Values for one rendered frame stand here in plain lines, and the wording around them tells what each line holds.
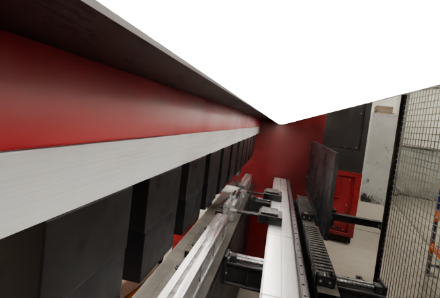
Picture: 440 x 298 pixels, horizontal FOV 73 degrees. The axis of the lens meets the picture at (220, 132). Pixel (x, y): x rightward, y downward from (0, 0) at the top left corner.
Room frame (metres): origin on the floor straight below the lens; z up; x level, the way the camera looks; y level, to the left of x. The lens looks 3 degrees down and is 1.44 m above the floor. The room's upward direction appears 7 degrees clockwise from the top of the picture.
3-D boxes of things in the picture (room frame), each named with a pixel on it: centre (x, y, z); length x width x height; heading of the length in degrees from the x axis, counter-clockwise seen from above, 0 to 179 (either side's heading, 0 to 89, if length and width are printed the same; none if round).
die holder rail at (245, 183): (2.41, -0.25, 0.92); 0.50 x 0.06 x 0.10; 169
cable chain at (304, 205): (1.59, -0.50, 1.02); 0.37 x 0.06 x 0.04; 169
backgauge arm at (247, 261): (1.20, -0.40, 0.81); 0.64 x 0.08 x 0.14; 79
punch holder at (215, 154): (0.91, 0.04, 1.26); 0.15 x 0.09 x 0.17; 169
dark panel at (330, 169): (2.00, -0.69, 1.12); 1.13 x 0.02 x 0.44; 169
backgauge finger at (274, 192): (1.83, -0.30, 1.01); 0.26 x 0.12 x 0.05; 79
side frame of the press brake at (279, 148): (2.79, -0.51, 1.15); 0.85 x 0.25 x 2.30; 79
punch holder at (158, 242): (0.52, 0.12, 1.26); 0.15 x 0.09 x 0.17; 169
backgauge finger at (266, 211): (1.40, -0.21, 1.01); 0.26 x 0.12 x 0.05; 79
